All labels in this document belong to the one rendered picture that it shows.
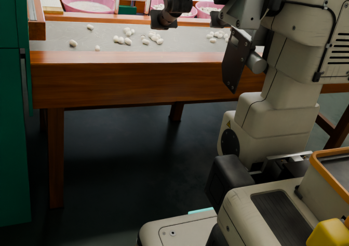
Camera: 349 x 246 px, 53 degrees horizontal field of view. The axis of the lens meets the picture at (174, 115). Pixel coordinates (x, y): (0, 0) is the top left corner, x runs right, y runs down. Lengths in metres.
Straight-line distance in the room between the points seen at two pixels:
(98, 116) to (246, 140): 1.44
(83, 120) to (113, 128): 0.20
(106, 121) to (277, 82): 1.48
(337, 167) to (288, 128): 0.23
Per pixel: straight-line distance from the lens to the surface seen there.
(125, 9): 2.00
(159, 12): 1.32
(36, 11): 1.40
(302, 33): 0.80
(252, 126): 0.97
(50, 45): 1.43
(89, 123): 2.22
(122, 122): 2.26
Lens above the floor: 1.37
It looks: 35 degrees down
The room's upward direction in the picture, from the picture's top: 13 degrees clockwise
